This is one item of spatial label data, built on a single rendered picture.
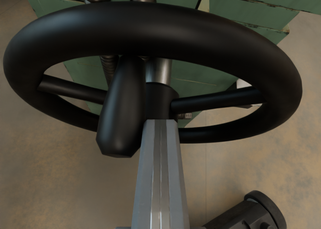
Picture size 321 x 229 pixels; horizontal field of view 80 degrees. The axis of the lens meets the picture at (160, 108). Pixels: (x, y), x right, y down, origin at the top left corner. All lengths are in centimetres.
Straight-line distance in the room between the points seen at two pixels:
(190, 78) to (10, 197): 95
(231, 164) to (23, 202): 102
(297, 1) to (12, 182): 116
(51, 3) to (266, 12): 29
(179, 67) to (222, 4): 19
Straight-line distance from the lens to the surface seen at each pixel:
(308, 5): 38
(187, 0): 21
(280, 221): 106
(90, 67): 53
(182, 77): 51
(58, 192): 107
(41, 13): 43
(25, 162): 114
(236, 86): 53
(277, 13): 37
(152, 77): 23
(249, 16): 36
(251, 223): 97
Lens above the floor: 103
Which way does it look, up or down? 69 degrees down
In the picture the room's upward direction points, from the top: 25 degrees clockwise
